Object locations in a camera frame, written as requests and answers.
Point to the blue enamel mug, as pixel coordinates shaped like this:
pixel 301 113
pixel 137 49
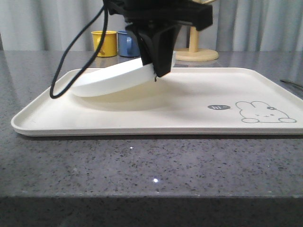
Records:
pixel 127 46

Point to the cream tray with rabbit print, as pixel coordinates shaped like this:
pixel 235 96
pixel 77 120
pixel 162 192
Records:
pixel 186 101

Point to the wooden mug tree stand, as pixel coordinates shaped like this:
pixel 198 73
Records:
pixel 194 53

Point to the silver metal spoon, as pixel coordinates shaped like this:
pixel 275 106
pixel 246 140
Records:
pixel 296 85

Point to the yellow enamel mug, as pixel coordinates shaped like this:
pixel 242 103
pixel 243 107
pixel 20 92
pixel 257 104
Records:
pixel 109 47

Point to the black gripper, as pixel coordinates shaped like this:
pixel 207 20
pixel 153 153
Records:
pixel 184 12

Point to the white round plate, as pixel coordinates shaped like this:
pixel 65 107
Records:
pixel 113 78

